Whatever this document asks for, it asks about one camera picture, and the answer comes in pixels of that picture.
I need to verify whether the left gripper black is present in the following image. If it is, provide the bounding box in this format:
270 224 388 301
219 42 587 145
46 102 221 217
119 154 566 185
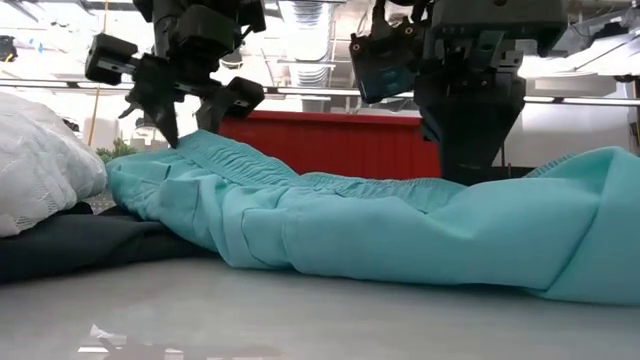
83 0 268 150

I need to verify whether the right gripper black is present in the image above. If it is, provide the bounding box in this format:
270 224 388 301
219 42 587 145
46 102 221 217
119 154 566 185
414 0 569 185

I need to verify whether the teal garment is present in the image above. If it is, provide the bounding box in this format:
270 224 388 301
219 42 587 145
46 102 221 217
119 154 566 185
105 128 640 308

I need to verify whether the white lace garment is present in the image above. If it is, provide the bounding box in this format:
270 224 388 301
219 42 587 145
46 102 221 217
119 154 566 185
0 90 109 239

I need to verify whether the red plastic laundry bin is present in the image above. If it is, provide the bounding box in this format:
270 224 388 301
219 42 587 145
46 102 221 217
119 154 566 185
217 109 444 182

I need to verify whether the artificial green potted plant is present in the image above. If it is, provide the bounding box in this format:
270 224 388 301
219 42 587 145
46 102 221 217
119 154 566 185
95 137 139 165

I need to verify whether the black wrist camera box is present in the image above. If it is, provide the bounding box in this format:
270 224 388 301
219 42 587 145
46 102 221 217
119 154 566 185
349 26 419 105

